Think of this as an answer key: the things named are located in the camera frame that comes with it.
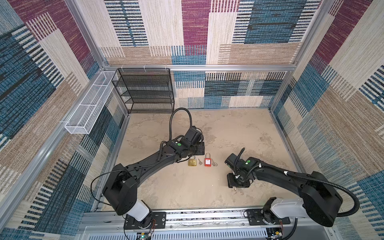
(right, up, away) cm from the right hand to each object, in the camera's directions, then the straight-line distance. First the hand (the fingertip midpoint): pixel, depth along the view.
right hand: (235, 187), depth 82 cm
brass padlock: (-23, +11, +10) cm, 27 cm away
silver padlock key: (-10, +10, +10) cm, 17 cm away
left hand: (-18, +22, +1) cm, 28 cm away
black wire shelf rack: (-56, +58, +26) cm, 85 cm away
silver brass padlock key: (-18, +10, +11) cm, 24 cm away
